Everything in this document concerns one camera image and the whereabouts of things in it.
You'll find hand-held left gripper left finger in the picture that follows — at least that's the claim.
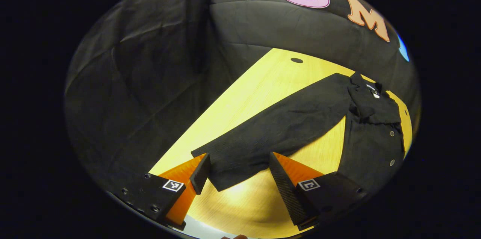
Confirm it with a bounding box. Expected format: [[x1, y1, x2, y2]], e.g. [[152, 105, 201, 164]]
[[107, 153, 211, 231]]

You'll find black button shirt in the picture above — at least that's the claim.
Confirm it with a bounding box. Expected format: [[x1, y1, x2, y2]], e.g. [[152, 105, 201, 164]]
[[191, 72, 405, 194]]

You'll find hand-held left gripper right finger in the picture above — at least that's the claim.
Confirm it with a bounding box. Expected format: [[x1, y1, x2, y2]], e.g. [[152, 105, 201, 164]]
[[269, 152, 367, 231]]

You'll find black backdrop cloth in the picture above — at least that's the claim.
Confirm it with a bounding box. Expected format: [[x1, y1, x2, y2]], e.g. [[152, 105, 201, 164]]
[[64, 0, 421, 194]]

